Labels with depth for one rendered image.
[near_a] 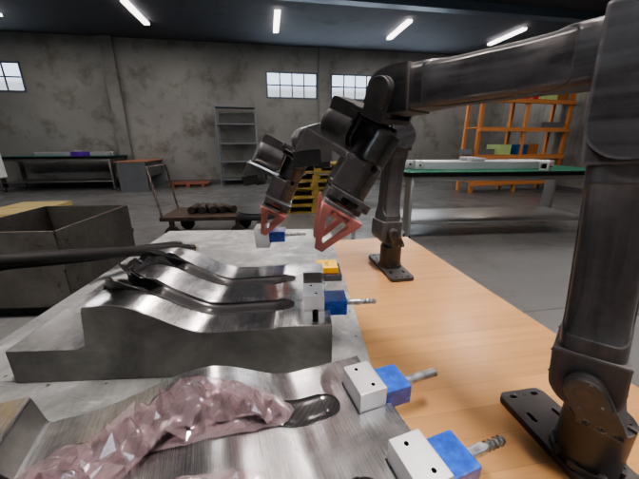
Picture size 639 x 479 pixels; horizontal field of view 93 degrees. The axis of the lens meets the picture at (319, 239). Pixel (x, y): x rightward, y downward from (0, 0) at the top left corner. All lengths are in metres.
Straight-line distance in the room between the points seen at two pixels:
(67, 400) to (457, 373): 0.60
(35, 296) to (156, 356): 2.27
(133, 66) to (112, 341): 10.24
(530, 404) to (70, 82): 11.19
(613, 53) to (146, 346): 0.64
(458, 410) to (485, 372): 0.11
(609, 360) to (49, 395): 0.72
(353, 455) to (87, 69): 10.95
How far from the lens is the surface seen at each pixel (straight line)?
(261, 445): 0.36
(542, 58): 0.40
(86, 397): 0.62
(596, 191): 0.39
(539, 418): 0.56
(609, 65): 0.37
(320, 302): 0.52
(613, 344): 0.43
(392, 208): 0.87
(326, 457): 0.38
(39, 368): 0.67
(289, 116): 9.97
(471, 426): 0.52
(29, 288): 2.80
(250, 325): 0.51
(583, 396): 0.44
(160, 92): 10.39
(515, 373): 0.64
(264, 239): 0.79
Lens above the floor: 1.16
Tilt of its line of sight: 18 degrees down
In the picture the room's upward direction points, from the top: straight up
